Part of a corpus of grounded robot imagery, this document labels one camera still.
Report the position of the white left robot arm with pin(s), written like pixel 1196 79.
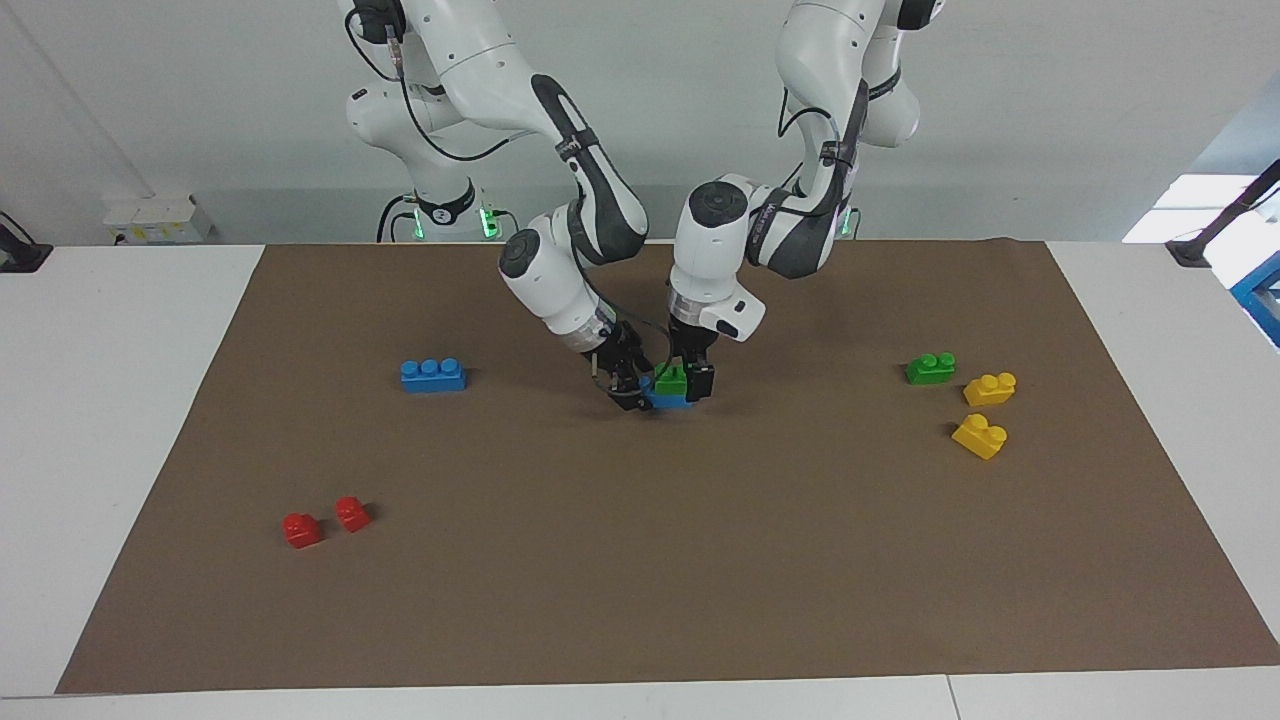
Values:
pixel 810 50

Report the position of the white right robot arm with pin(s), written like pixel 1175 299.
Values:
pixel 480 50

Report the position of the red one-stud block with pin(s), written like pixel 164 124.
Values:
pixel 301 531
pixel 351 515

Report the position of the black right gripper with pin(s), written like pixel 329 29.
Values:
pixel 620 355

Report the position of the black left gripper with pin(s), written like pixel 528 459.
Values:
pixel 690 345

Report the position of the blue three-stud block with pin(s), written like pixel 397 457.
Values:
pixel 432 376
pixel 668 402

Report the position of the brown table mat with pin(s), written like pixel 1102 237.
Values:
pixel 640 560

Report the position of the blue metal frame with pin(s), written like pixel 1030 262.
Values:
pixel 1262 300

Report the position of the yellow two-stud block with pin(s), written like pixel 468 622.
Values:
pixel 989 390
pixel 979 438

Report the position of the black stand with pole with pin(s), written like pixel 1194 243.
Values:
pixel 1215 225

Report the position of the green two-stud block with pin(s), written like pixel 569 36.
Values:
pixel 929 370
pixel 671 382

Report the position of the white power strip box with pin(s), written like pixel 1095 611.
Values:
pixel 150 220

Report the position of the black table clamp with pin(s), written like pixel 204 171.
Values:
pixel 18 255

